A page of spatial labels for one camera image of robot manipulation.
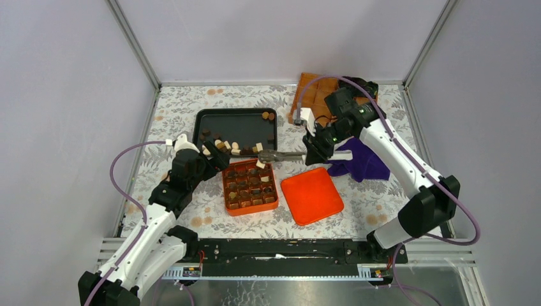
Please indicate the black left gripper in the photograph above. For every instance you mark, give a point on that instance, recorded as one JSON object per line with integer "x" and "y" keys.
{"x": 220, "y": 160}

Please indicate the purple cloth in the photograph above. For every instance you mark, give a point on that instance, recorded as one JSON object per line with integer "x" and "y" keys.
{"x": 365, "y": 164}

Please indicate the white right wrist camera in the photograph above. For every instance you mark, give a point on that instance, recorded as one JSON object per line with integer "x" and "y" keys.
{"x": 304, "y": 116}

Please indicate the orange chocolate box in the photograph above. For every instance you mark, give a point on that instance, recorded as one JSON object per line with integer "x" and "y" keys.
{"x": 244, "y": 192}

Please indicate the orange compartment organizer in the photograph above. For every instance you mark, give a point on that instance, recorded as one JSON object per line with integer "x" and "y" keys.
{"x": 313, "y": 96}

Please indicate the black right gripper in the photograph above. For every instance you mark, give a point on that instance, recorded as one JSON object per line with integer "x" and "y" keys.
{"x": 316, "y": 151}

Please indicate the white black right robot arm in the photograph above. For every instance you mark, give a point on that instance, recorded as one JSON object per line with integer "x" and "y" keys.
{"x": 431, "y": 196}

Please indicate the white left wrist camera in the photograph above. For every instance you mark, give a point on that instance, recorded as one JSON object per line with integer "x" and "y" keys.
{"x": 182, "y": 142}

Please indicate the metal tongs white handle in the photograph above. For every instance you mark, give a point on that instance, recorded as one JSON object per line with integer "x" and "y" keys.
{"x": 267, "y": 156}

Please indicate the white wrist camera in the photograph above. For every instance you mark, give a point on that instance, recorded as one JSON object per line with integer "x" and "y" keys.
{"x": 182, "y": 142}
{"x": 304, "y": 116}

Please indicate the orange box lid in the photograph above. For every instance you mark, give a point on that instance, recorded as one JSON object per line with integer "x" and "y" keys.
{"x": 311, "y": 196}

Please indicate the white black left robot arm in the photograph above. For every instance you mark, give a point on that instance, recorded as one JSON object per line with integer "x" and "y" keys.
{"x": 157, "y": 242}

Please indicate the black chocolate tray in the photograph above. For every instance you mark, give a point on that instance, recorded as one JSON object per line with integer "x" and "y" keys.
{"x": 243, "y": 126}

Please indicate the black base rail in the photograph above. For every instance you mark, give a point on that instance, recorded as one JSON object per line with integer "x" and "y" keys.
{"x": 284, "y": 259}

